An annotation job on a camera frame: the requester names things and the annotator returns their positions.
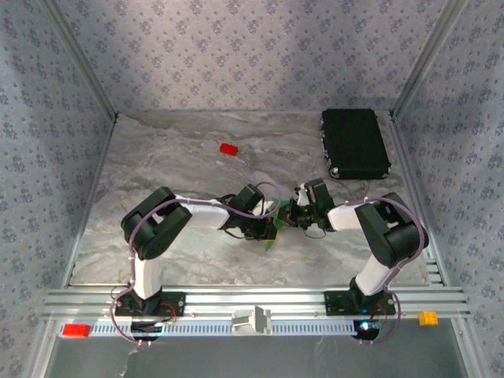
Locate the green paper sheet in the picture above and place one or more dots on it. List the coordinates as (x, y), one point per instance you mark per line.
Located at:
(279, 225)

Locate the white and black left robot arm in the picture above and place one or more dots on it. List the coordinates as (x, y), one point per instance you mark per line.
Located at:
(153, 224)

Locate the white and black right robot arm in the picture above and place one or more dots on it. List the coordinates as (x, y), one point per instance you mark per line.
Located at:
(390, 236)

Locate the small red toy brick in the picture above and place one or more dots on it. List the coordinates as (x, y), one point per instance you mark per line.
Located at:
(228, 149)

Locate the black hard case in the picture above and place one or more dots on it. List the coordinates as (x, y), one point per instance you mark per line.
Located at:
(354, 138)

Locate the right controller board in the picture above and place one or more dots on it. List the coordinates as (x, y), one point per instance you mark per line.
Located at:
(366, 330)

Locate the controller board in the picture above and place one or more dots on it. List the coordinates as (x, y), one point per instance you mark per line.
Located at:
(145, 330)
(366, 330)

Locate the left controller board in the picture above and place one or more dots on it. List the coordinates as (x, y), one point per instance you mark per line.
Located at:
(145, 330)

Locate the yellow toy brick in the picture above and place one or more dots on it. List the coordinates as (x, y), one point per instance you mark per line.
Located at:
(428, 318)

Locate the large red toy brick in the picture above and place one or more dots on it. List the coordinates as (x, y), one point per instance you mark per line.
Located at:
(76, 330)

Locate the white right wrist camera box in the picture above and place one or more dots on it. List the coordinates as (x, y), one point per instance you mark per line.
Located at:
(303, 199)

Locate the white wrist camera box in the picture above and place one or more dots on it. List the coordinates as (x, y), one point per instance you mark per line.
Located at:
(303, 199)
(268, 206)

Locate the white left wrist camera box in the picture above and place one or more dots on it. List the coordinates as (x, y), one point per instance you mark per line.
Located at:
(268, 206)

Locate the aluminium mounting rail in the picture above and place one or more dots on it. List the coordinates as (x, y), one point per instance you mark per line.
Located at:
(220, 299)

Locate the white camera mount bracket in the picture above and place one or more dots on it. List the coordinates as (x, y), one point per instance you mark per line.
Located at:
(258, 319)

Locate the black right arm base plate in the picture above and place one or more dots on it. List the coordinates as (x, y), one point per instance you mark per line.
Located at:
(336, 303)

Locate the aluminium table side rail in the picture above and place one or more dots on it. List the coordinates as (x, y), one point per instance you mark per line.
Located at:
(411, 177)
(91, 197)

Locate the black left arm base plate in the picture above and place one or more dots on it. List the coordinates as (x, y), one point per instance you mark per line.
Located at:
(173, 305)

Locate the aluminium frame post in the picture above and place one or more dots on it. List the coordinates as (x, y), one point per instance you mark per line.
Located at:
(427, 59)

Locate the aluminium frame leg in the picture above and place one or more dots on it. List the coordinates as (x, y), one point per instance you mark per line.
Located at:
(466, 350)
(43, 350)

